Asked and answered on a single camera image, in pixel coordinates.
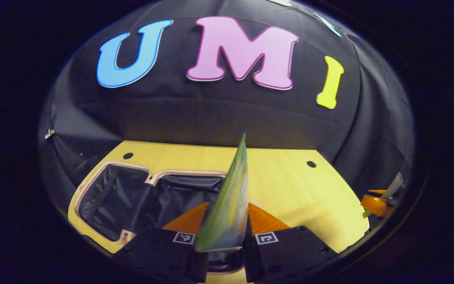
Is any white green skin care tube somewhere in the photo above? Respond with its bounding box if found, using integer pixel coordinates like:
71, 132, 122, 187
362, 172, 405, 219

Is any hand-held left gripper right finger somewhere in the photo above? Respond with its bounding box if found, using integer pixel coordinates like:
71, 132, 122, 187
244, 203, 336, 283

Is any black backdrop cloth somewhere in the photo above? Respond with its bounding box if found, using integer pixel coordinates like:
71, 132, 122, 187
38, 0, 415, 198

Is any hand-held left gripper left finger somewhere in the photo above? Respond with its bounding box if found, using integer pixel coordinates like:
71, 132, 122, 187
113, 201, 212, 284

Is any green skin care sachet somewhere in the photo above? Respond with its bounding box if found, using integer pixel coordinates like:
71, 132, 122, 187
194, 133, 250, 253

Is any pink suitcase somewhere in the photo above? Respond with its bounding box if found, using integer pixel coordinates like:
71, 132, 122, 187
73, 161, 247, 275

